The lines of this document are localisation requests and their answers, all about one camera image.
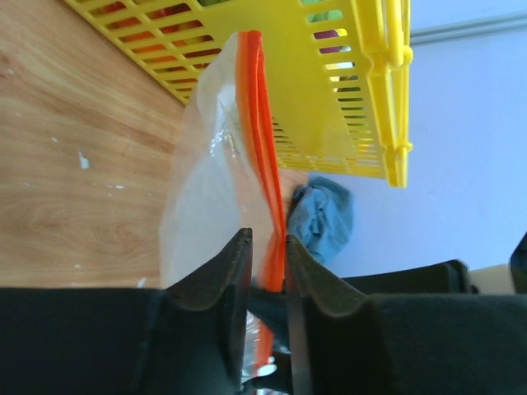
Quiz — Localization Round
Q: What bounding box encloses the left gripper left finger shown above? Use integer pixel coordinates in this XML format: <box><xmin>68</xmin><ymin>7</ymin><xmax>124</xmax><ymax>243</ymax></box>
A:
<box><xmin>1</xmin><ymin>229</ymin><xmax>252</xmax><ymax>394</ymax></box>

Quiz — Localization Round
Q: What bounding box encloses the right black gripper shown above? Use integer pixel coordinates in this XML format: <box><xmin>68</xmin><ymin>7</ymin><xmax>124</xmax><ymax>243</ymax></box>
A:
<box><xmin>344</xmin><ymin>237</ymin><xmax>526</xmax><ymax>295</ymax></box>

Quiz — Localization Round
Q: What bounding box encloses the yellow plastic basket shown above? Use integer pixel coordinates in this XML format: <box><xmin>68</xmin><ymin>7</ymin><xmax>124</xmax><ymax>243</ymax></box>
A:
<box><xmin>71</xmin><ymin>0</ymin><xmax>413</xmax><ymax>188</ymax></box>

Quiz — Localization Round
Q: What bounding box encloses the blue cloth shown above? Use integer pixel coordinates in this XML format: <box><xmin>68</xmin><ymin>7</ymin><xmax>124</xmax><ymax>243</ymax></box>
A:
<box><xmin>287</xmin><ymin>177</ymin><xmax>353</xmax><ymax>265</ymax></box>

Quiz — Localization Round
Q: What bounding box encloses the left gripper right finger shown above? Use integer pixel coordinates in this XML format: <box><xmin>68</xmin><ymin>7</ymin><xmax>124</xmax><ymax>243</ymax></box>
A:
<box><xmin>286</xmin><ymin>236</ymin><xmax>526</xmax><ymax>394</ymax></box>

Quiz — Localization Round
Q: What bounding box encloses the clear zip top bag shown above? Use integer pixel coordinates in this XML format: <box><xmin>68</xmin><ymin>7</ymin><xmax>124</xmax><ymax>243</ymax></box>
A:
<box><xmin>158</xmin><ymin>30</ymin><xmax>289</xmax><ymax>378</ymax></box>

